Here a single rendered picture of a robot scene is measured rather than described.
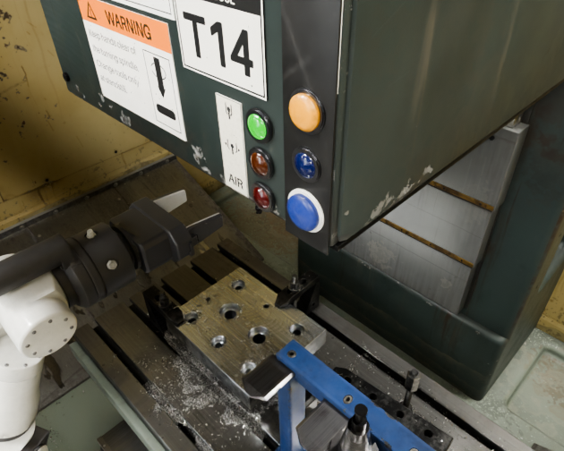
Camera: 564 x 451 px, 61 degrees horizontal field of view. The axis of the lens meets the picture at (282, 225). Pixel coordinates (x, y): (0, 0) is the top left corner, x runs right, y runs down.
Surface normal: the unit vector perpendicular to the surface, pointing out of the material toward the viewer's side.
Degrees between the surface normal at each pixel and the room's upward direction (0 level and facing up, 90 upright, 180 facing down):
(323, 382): 0
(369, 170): 90
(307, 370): 0
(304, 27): 90
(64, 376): 24
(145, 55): 90
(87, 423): 0
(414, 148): 90
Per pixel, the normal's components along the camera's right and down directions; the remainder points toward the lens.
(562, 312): -0.71, 0.45
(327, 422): -0.02, -0.78
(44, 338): 0.70, 0.54
